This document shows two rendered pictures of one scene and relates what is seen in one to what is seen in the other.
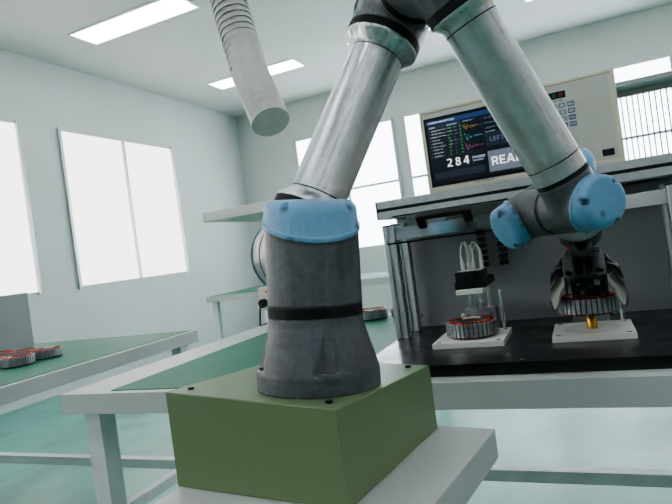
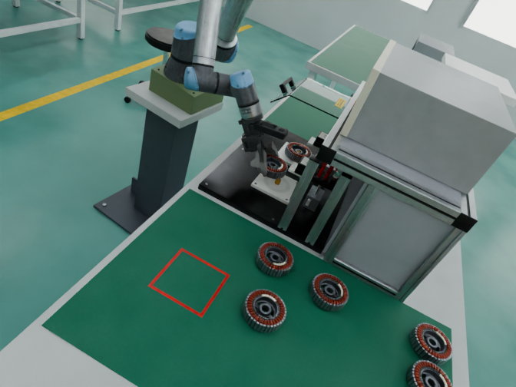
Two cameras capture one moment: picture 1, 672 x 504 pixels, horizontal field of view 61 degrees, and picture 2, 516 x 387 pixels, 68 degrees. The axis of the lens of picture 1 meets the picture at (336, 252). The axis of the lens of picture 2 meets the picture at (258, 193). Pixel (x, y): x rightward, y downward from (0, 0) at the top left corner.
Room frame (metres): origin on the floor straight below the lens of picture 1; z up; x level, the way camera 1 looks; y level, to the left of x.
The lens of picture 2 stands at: (0.83, -1.61, 1.59)
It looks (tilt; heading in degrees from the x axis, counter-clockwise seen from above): 37 degrees down; 77
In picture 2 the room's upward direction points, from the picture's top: 21 degrees clockwise
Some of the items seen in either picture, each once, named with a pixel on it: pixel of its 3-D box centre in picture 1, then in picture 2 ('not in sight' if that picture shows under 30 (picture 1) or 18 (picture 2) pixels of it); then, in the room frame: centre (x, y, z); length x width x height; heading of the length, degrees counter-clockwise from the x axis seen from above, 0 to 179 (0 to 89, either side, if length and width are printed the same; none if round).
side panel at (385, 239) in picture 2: not in sight; (387, 244); (1.44, -0.84, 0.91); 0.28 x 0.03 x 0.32; 157
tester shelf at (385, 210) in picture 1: (524, 192); (403, 139); (1.49, -0.51, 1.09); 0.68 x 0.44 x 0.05; 67
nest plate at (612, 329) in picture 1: (592, 330); (276, 184); (1.15, -0.50, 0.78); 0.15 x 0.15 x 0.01; 67
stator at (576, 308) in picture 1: (588, 303); (272, 166); (1.11, -0.48, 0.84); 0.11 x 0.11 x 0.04
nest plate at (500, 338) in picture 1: (473, 338); (296, 157); (1.25, -0.27, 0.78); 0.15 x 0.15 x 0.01; 67
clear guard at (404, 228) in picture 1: (459, 221); (321, 104); (1.25, -0.28, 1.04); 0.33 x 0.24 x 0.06; 157
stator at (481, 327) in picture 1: (471, 326); (298, 152); (1.25, -0.27, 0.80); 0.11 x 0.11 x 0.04
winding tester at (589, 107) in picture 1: (522, 144); (424, 108); (1.49, -0.53, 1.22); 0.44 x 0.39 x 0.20; 67
